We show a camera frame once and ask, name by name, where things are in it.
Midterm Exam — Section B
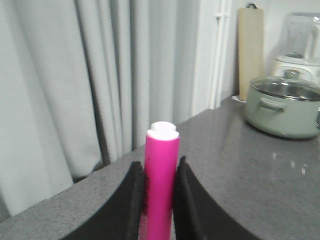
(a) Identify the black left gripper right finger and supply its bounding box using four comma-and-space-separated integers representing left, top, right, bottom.
173, 156, 258, 240

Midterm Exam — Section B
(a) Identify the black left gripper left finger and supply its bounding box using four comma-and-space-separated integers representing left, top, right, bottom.
63, 161, 145, 240

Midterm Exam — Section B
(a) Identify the pink marker pen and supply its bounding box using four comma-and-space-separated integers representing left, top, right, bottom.
139, 121, 180, 240

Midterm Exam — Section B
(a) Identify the grey curtain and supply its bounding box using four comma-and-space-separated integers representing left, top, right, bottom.
0, 0, 200, 221

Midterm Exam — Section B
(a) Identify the green cooking pot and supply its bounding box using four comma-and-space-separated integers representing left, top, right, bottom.
244, 69, 320, 139

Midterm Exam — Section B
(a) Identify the white blender appliance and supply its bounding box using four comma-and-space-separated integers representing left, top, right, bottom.
271, 12, 320, 84

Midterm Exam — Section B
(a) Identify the wooden cutting board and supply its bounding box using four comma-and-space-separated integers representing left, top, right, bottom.
238, 3, 264, 101

